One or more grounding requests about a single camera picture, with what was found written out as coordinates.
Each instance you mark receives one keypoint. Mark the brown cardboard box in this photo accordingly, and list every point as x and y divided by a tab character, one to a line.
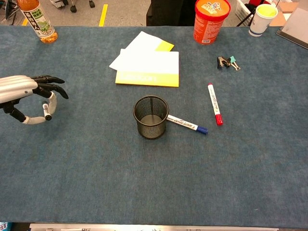
279	19

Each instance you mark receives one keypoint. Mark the orange tea bottle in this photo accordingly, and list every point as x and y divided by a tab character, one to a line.
38	22

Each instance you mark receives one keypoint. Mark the orange red snack canister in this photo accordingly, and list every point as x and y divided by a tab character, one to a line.
209	25

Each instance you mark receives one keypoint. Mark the office chair wheel base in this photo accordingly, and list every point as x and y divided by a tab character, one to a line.
73	8

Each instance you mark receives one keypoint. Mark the yellow white Lexicon notebook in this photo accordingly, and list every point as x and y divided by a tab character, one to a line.
149	69

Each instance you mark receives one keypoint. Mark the white plastic basket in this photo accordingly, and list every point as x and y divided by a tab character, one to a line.
241	10

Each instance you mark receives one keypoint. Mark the blue cap whiteboard marker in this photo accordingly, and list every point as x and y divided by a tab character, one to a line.
185	123

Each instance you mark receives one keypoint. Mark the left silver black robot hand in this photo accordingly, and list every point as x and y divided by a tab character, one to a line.
16	87

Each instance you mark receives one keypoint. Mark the white paper cup yellow lid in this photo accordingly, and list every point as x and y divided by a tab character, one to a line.
260	22

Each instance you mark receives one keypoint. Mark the aluminium rail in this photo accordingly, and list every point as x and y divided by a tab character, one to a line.
168	227

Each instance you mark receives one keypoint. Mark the long yellow floor tape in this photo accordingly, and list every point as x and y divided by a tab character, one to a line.
103	14

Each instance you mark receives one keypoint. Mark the blue printed package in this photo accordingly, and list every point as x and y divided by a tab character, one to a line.
4	226

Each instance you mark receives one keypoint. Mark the black mesh pen cup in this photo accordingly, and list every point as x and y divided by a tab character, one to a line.
151	131

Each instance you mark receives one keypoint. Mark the red cap whiteboard marker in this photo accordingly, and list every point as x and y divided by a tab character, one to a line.
214	103

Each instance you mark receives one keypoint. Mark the person in black clothes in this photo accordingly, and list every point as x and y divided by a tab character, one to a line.
170	12

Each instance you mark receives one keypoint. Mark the black cap whiteboard marker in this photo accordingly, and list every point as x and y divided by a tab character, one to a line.
46	110

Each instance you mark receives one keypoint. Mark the blue felt table mat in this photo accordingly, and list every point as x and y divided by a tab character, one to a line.
96	168

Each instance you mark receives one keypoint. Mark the short yellow floor tape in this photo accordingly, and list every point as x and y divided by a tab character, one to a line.
25	22

